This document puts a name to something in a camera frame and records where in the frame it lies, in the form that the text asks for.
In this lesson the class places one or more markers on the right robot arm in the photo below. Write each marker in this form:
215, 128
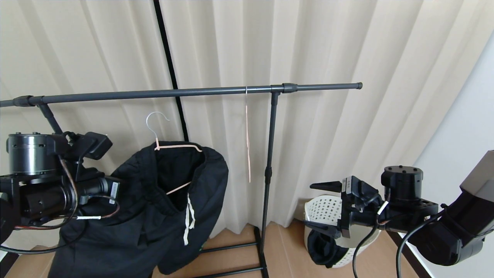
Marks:
444, 235

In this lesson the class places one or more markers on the black shorts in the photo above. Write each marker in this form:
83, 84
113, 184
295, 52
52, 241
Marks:
135, 231

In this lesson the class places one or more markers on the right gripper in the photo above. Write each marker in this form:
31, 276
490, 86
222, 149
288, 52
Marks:
362, 222

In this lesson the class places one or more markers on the black clothes rack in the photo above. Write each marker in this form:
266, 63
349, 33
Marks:
115, 94

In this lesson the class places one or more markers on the black garment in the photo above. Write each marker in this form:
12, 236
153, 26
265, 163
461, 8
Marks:
324, 247

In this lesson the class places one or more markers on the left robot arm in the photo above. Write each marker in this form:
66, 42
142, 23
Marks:
31, 154

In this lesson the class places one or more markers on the white laundry basket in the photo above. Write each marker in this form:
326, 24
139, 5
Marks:
324, 208

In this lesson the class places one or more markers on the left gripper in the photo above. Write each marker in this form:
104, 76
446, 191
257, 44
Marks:
58, 199

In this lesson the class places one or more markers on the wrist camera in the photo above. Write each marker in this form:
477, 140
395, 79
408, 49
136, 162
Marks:
362, 191
96, 144

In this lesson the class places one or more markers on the white curtain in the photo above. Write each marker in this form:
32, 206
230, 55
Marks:
308, 46
77, 46

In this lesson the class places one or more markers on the pink clothes hanger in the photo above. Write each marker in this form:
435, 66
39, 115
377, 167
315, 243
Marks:
247, 135
177, 146

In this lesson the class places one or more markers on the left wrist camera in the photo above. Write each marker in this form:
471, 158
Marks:
96, 144

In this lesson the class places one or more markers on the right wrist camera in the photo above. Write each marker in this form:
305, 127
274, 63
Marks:
362, 191

